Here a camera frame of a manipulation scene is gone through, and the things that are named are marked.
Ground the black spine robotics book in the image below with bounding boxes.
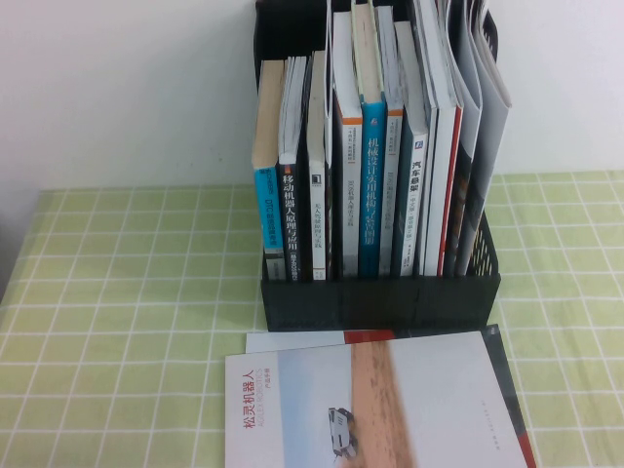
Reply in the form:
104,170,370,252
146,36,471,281
276,56,309,284

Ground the thin white spine book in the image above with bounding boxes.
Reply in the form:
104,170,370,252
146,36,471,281
305,50,329,283

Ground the cyan spine book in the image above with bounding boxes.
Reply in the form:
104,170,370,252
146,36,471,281
251,58,287,283

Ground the white brochure with red edge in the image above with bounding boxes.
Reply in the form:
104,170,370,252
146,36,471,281
413,0,465,278

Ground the grey spine orange band book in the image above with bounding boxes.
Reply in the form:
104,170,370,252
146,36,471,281
374,4,406,278

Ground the blue spine mechanical design book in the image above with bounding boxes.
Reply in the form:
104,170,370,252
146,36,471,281
351,2,389,280

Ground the brochure with grey red edge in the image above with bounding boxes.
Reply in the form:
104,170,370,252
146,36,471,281
245,324,537,468

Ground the white spine orange band book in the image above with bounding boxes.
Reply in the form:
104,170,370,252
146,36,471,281
331,10,365,280

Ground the grey brochure with dark cover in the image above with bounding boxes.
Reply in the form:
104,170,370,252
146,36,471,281
446,0,485,274

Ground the black plastic book holder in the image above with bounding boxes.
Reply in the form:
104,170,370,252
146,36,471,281
253,0,503,333

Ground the green checked tablecloth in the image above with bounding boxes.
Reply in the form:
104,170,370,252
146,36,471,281
0,170,624,468

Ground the white spine car suspension book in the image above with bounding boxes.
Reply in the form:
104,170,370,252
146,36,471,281
393,19,430,278

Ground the white desert cover robot brochure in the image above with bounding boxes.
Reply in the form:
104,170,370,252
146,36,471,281
223,330,537,468
460,0,513,274

